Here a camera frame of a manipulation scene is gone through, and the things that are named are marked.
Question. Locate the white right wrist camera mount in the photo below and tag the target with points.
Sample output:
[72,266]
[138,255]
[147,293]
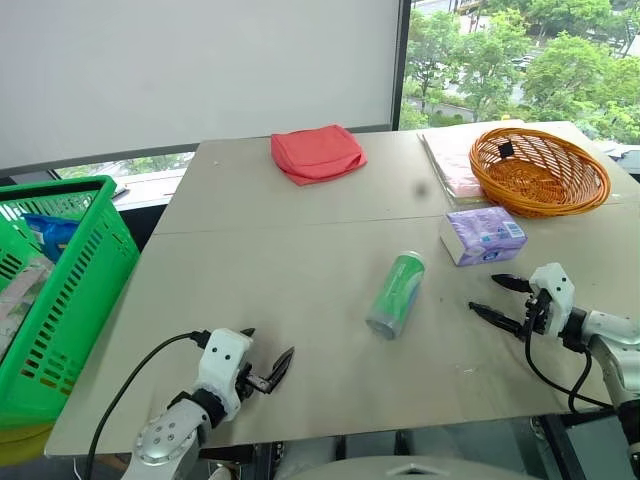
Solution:
[555,292]

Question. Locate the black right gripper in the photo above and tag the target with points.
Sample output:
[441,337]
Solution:
[539,312]

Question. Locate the green cylindrical can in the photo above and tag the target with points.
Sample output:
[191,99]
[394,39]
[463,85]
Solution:
[397,295]

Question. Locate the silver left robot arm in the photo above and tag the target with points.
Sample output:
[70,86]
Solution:
[165,435]

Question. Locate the green plastic shopping basket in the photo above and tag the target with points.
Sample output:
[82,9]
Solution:
[75,300]

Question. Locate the purple tissue pack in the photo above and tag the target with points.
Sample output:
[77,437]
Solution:
[482,235]

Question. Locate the pink plastic sheet folder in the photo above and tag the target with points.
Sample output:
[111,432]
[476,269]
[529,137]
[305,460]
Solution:
[450,165]

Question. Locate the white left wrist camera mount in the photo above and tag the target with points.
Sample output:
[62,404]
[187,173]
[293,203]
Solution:
[222,357]

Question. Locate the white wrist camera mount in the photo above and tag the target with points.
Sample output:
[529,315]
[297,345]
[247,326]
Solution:
[555,292]
[222,357]

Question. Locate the clear pale plastic package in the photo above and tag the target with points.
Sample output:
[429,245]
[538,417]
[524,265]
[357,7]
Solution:
[20,295]

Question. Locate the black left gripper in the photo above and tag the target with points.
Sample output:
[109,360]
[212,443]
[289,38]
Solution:
[246,382]

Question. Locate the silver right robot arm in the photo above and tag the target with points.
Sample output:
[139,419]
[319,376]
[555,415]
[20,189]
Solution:
[612,340]

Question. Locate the orange wicker basket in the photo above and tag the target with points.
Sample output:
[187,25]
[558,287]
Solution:
[542,180]

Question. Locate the white roller window blind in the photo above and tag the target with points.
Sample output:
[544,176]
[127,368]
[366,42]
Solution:
[200,70]

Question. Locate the small black square tag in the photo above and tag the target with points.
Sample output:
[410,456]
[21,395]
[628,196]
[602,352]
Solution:
[506,149]

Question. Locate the dark window frame post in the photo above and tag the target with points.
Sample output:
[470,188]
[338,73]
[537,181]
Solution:
[401,65]

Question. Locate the black table support frame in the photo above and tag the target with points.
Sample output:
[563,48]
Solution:
[260,460]

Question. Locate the folded red cloth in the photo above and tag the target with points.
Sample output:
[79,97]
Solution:
[315,152]

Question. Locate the blue snack package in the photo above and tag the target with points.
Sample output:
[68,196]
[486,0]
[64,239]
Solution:
[52,235]

